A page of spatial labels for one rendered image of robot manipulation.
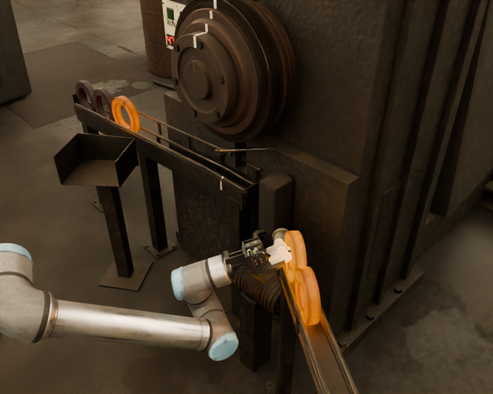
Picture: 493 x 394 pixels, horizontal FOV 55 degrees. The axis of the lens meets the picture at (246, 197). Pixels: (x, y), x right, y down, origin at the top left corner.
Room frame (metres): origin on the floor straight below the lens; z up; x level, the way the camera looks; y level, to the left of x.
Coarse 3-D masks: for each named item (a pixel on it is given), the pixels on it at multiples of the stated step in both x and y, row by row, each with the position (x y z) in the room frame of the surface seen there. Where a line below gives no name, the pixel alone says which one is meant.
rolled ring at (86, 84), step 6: (78, 84) 2.30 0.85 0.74; (84, 84) 2.26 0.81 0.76; (90, 84) 2.27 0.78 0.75; (78, 90) 2.31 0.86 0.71; (84, 90) 2.34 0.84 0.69; (90, 90) 2.24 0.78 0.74; (78, 96) 2.33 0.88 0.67; (84, 96) 2.34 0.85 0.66; (90, 96) 2.22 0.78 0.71; (84, 102) 2.32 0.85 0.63; (90, 108) 2.30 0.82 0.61
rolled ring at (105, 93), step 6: (96, 90) 2.16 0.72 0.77; (102, 90) 2.14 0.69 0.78; (96, 96) 2.17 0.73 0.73; (102, 96) 2.13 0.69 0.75; (108, 96) 2.11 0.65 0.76; (96, 102) 2.19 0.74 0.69; (108, 102) 2.10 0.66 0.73; (96, 108) 2.19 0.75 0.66; (102, 108) 2.20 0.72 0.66; (102, 114) 2.17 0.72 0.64; (114, 120) 2.09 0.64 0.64
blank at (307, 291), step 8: (296, 272) 0.95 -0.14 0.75; (304, 272) 0.90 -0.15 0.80; (312, 272) 0.90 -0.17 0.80; (296, 280) 0.94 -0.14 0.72; (304, 280) 0.87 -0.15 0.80; (312, 280) 0.87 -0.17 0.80; (296, 288) 0.93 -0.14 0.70; (304, 288) 0.86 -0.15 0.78; (312, 288) 0.85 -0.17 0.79; (296, 296) 0.93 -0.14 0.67; (304, 296) 0.85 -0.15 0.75; (312, 296) 0.83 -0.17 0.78; (304, 304) 0.85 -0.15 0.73; (312, 304) 0.82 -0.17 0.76; (320, 304) 0.82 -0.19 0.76; (304, 312) 0.84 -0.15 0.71; (312, 312) 0.81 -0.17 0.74; (320, 312) 0.82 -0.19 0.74; (304, 320) 0.83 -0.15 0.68; (312, 320) 0.81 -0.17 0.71
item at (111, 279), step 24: (72, 144) 1.76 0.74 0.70; (96, 144) 1.81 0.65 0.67; (120, 144) 1.78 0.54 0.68; (72, 168) 1.72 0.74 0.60; (96, 168) 1.73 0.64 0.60; (120, 168) 1.60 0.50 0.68; (120, 216) 1.68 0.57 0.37; (120, 240) 1.66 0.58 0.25; (120, 264) 1.67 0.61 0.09; (144, 264) 1.75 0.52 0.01; (120, 288) 1.59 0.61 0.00
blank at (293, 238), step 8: (288, 232) 1.08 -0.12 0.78; (296, 232) 1.06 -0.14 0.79; (288, 240) 1.07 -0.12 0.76; (296, 240) 1.03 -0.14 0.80; (296, 248) 1.00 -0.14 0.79; (304, 248) 1.00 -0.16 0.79; (296, 256) 0.98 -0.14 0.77; (304, 256) 0.99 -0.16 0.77; (288, 264) 1.04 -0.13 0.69; (296, 264) 0.97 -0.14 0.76; (304, 264) 0.97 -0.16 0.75; (288, 272) 1.03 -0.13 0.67
